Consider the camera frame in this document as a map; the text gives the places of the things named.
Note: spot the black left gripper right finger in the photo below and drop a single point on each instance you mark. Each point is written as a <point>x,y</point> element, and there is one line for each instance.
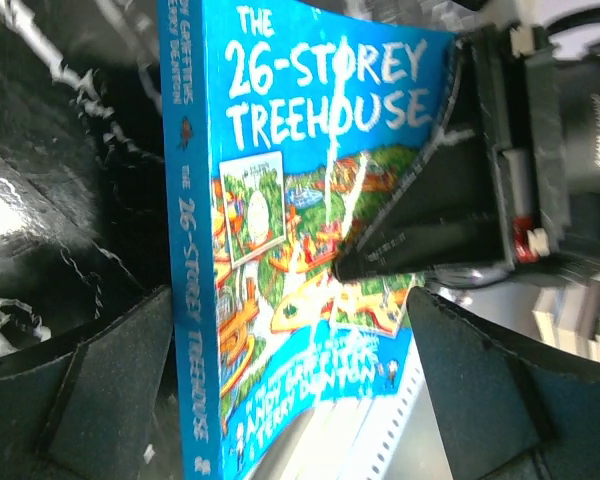
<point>507,406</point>

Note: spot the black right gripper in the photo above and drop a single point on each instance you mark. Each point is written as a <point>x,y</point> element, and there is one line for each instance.
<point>487,192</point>

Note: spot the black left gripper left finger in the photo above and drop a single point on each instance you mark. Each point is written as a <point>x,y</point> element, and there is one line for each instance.
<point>80,406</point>

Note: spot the blue 26-storey treehouse book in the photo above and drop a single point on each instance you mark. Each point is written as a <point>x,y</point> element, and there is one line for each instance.
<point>286,127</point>

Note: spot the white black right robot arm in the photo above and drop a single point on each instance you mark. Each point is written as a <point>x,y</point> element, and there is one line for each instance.
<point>579,104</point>

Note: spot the slotted white cable duct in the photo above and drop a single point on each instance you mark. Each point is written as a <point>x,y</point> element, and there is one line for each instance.
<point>394,418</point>

